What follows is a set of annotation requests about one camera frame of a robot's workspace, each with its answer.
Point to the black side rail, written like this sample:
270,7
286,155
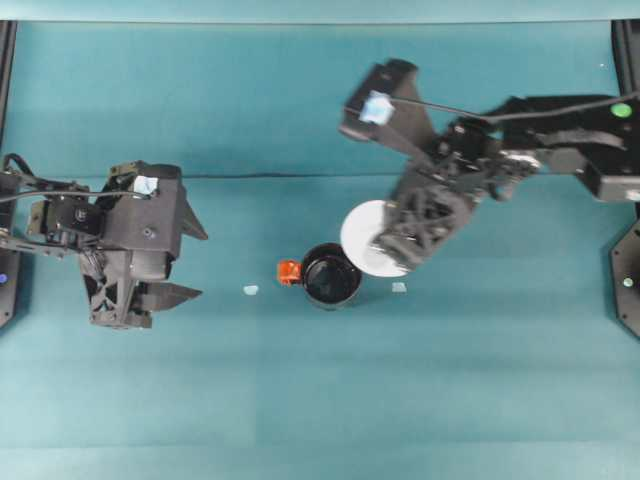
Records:
5,65
631,50

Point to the white paper cup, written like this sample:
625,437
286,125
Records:
360,230

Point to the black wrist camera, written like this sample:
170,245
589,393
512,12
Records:
400,125
150,220

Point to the small white scrap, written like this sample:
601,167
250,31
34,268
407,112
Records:
398,287
251,289

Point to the blue-green table cloth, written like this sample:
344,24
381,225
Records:
320,400

